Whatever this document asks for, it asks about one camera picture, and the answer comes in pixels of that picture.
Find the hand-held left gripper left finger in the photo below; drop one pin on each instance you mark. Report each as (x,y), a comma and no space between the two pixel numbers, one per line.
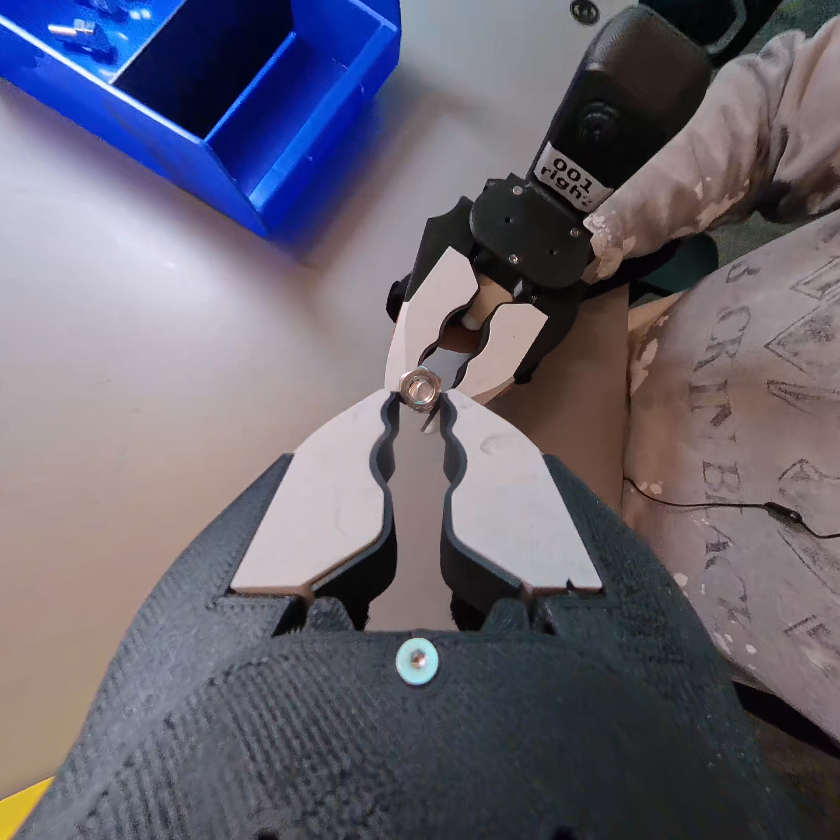
(315,512)

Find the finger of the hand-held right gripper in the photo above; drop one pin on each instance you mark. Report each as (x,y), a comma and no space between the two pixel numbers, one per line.
(512,348)
(426,308)

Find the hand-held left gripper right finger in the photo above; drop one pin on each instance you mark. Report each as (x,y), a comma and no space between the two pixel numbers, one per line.
(512,512)

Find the silver hex bolt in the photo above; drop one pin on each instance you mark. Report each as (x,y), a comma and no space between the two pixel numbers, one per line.
(421,390)

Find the silver hex nut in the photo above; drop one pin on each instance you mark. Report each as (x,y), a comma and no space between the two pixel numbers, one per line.
(404,388)

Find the person's right forearm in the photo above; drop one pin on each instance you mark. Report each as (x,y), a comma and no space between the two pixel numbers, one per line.
(722,144)

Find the person's right hand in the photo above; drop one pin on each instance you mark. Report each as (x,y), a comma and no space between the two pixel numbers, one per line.
(463,340)

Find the black round table grommet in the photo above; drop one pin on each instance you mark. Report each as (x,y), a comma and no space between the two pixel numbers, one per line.
(584,12)

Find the black chair armrest pad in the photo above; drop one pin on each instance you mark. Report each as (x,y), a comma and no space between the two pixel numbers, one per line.
(669,262)

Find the blue plastic bin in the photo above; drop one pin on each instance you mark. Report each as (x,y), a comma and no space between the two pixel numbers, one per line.
(315,131)

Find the yellow plastic bin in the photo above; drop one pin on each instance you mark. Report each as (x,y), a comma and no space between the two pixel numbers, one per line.
(19,814)

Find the silver wing bolt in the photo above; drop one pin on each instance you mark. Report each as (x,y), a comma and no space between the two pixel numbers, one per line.
(65,28)

